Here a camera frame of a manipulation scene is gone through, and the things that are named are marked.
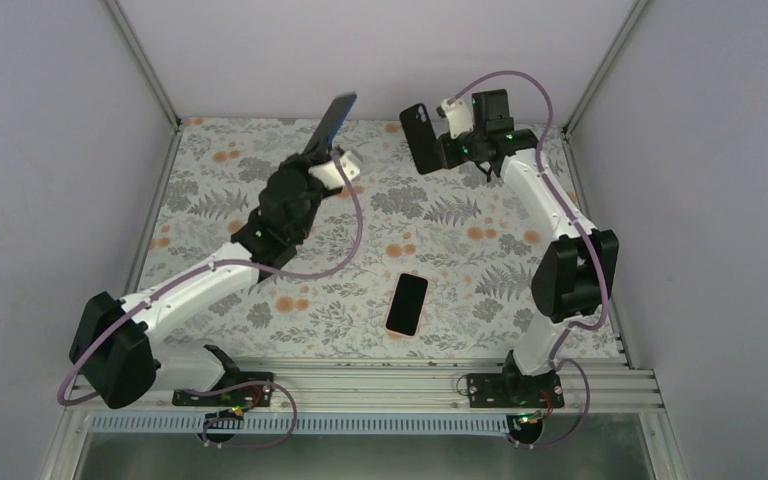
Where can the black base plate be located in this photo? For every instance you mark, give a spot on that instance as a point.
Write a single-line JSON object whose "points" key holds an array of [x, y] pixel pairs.
{"points": [[495, 390], [245, 390]]}

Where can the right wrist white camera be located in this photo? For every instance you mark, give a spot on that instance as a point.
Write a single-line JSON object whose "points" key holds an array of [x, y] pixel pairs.
{"points": [[458, 115]]}

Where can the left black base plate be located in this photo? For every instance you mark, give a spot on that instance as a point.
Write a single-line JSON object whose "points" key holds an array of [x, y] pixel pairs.
{"points": [[245, 390]]}

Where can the wrist white camera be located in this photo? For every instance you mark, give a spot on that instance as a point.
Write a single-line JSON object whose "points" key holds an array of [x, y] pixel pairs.
{"points": [[334, 173], [458, 115]]}

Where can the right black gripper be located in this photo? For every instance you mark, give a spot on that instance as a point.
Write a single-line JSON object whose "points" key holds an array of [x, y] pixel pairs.
{"points": [[451, 159]]}

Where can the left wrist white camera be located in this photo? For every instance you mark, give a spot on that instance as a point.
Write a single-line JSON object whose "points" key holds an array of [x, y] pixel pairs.
{"points": [[334, 173]]}

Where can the slotted grey cable duct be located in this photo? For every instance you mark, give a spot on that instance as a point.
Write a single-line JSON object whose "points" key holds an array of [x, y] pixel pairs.
{"points": [[306, 423]]}

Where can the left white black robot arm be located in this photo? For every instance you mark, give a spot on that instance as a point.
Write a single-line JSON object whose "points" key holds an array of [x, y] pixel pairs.
{"points": [[118, 352]]}

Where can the black phone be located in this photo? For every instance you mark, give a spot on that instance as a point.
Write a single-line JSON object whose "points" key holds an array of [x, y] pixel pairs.
{"points": [[321, 141]]}

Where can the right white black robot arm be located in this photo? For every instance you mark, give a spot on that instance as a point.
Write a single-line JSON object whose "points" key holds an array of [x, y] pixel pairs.
{"points": [[573, 280]]}

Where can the black phone case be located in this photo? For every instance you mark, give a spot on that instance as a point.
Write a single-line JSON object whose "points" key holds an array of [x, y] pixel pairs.
{"points": [[421, 140]]}

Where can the aluminium mounting rail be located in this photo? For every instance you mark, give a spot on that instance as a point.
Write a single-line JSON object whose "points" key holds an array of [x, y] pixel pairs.
{"points": [[436, 385]]}

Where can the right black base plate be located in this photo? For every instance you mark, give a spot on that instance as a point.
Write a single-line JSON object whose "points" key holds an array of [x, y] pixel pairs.
{"points": [[495, 390]]}

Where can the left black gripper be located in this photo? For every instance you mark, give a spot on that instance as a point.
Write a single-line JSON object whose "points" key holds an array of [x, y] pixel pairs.
{"points": [[310, 159]]}

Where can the floral patterned table mat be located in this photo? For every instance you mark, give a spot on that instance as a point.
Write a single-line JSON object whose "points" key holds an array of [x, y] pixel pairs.
{"points": [[474, 241]]}

